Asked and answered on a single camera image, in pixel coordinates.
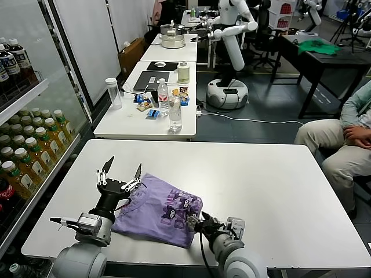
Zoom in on black office chair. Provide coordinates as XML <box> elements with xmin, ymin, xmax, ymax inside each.
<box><xmin>245</xmin><ymin>0</ymin><xmax>288</xmax><ymax>70</ymax></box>

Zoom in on left wrist camera box silver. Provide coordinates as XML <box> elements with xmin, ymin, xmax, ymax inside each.
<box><xmin>77</xmin><ymin>213</ymin><xmax>103</xmax><ymax>235</ymax></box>

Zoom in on clear unlabelled water bottle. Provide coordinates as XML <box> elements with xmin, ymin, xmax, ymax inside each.
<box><xmin>168</xmin><ymin>94</ymin><xmax>183</xmax><ymax>133</ymax></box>

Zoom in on green cloth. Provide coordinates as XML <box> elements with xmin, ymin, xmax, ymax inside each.
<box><xmin>298</xmin><ymin>39</ymin><xmax>342</xmax><ymax>56</ymax></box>

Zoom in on tall clear tumbler white lid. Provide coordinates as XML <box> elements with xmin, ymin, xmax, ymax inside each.
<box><xmin>104</xmin><ymin>77</ymin><xmax>123</xmax><ymax>111</ymax></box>

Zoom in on white desk with steamer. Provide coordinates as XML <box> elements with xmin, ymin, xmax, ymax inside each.
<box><xmin>139</xmin><ymin>33</ymin><xmax>198</xmax><ymax>63</ymax></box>

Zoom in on black tripod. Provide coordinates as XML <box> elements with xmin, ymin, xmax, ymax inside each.
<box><xmin>330</xmin><ymin>0</ymin><xmax>366</xmax><ymax>54</ymax></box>

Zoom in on water bottle red label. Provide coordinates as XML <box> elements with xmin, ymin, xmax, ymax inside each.
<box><xmin>157</xmin><ymin>78</ymin><xmax>170</xmax><ymax>118</ymax></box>

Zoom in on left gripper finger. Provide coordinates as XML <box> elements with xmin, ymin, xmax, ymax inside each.
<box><xmin>121</xmin><ymin>162</ymin><xmax>143</xmax><ymax>192</ymax></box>
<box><xmin>96</xmin><ymin>156</ymin><xmax>115</xmax><ymax>186</ymax></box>

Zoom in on black mouse pad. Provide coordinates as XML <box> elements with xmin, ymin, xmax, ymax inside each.
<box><xmin>146</xmin><ymin>61</ymin><xmax>180</xmax><ymax>72</ymax></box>

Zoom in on white shelf unit red items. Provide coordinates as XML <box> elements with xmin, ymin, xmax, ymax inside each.
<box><xmin>268</xmin><ymin>0</ymin><xmax>295</xmax><ymax>30</ymax></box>

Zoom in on cola bottle red label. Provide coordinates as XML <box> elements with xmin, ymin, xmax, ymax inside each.
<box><xmin>0</xmin><ymin>177</ymin><xmax>23</xmax><ymax>217</ymax></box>

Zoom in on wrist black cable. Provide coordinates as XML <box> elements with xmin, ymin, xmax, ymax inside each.
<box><xmin>49</xmin><ymin>217</ymin><xmax>79</xmax><ymax>229</ymax></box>
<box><xmin>199</xmin><ymin>231</ymin><xmax>221</xmax><ymax>278</ymax></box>

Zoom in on white desk with snacks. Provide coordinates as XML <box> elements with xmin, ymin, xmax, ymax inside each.
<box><xmin>93</xmin><ymin>60</ymin><xmax>198</xmax><ymax>142</ymax></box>

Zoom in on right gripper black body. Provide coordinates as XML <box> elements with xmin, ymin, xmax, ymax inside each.
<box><xmin>195</xmin><ymin>218</ymin><xmax>225</xmax><ymax>237</ymax></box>

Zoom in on dark tea bottle white cap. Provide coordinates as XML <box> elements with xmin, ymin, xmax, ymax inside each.
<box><xmin>7</xmin><ymin>38</ymin><xmax>39</xmax><ymax>86</ymax></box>
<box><xmin>0</xmin><ymin>43</ymin><xmax>21</xmax><ymax>94</ymax></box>

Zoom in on pale green jar white lid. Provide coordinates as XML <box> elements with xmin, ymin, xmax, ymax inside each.
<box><xmin>176</xmin><ymin>61</ymin><xmax>190</xmax><ymax>85</ymax></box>

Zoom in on pink jacket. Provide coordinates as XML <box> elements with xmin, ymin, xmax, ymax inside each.
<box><xmin>152</xmin><ymin>0</ymin><xmax>165</xmax><ymax>27</ymax></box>

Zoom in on cardboard box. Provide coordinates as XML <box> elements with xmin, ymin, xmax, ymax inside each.
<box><xmin>117</xmin><ymin>37</ymin><xmax>147</xmax><ymax>75</ymax></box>

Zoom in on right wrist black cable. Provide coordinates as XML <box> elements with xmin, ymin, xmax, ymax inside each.
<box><xmin>199</xmin><ymin>231</ymin><xmax>221</xmax><ymax>278</ymax></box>

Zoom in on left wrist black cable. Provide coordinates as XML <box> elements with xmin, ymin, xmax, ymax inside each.
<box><xmin>49</xmin><ymin>217</ymin><xmax>79</xmax><ymax>229</ymax></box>

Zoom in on white humanoid robot wheeled base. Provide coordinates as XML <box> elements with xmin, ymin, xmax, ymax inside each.
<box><xmin>190</xmin><ymin>0</ymin><xmax>259</xmax><ymax>110</ymax></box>

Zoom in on seated person green shirt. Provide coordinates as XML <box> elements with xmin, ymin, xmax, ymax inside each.
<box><xmin>294</xmin><ymin>83</ymin><xmax>371</xmax><ymax>220</ymax></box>

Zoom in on cluttered white desk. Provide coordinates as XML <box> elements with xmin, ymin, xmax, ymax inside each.
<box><xmin>180</xmin><ymin>8</ymin><xmax>221</xmax><ymax>30</ymax></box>

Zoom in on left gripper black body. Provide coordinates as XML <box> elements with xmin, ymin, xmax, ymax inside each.
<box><xmin>96</xmin><ymin>178</ymin><xmax>131</xmax><ymax>217</ymax></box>

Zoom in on black table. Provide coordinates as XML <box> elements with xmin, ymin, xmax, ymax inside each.
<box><xmin>272</xmin><ymin>34</ymin><xmax>371</xmax><ymax>120</ymax></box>

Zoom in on white floor cable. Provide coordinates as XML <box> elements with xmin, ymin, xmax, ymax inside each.
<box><xmin>199</xmin><ymin>111</ymin><xmax>304</xmax><ymax>125</ymax></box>

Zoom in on purple t-shirt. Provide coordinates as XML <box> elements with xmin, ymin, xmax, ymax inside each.
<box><xmin>111</xmin><ymin>173</ymin><xmax>203</xmax><ymax>249</ymax></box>

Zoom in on glass door drinks cabinet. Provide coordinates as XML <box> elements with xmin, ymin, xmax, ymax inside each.
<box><xmin>0</xmin><ymin>0</ymin><xmax>94</xmax><ymax>261</ymax></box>

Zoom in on blue plastic crate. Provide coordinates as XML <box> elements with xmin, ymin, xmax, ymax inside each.
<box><xmin>336</xmin><ymin>10</ymin><xmax>363</xmax><ymax>21</ymax></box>

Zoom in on wrist camera box silver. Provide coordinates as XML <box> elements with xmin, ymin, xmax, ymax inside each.
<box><xmin>226</xmin><ymin>217</ymin><xmax>246</xmax><ymax>241</ymax></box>
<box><xmin>77</xmin><ymin>213</ymin><xmax>103</xmax><ymax>235</ymax></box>

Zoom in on steel steamer pot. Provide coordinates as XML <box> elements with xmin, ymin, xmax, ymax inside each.
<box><xmin>159</xmin><ymin>20</ymin><xmax>186</xmax><ymax>49</ymax></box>

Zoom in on dark grey closed laptop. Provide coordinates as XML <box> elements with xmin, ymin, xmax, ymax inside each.
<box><xmin>132</xmin><ymin>71</ymin><xmax>170</xmax><ymax>93</ymax></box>

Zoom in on green label bottle white cap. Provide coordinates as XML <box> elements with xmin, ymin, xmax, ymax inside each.
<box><xmin>8</xmin><ymin>262</ymin><xmax>35</xmax><ymax>278</ymax></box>

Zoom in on right wrist camera box silver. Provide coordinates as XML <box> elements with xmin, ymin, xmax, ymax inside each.
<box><xmin>226</xmin><ymin>217</ymin><xmax>246</xmax><ymax>241</ymax></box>

